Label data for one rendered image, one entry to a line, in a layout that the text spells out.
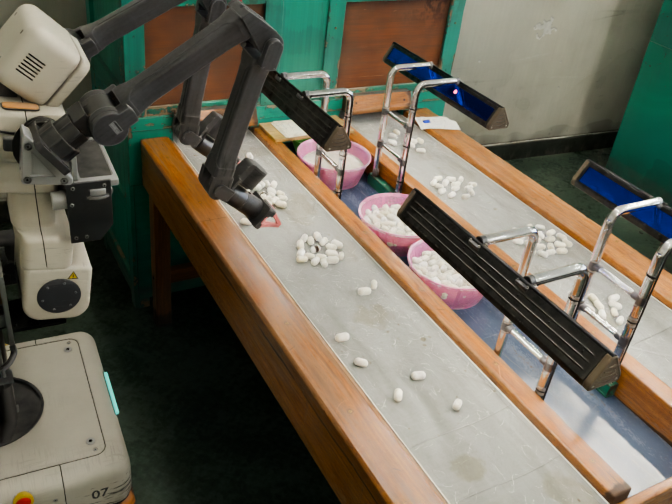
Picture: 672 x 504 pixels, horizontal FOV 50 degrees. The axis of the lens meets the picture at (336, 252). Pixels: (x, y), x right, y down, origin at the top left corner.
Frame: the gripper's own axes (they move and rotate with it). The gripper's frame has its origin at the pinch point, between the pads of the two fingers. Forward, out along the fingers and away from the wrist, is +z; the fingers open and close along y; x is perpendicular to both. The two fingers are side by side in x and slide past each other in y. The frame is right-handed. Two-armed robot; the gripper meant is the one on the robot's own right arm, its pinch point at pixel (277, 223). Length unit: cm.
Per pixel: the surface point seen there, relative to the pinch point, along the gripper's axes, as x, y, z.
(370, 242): -11.5, -3.8, 27.8
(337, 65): -48, 82, 38
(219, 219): 12.7, 21.2, -0.2
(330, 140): -26.2, 3.2, -2.5
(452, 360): -6, -53, 25
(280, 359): 19.6, -36.0, -1.9
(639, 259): -61, -38, 85
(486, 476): 3, -85, 15
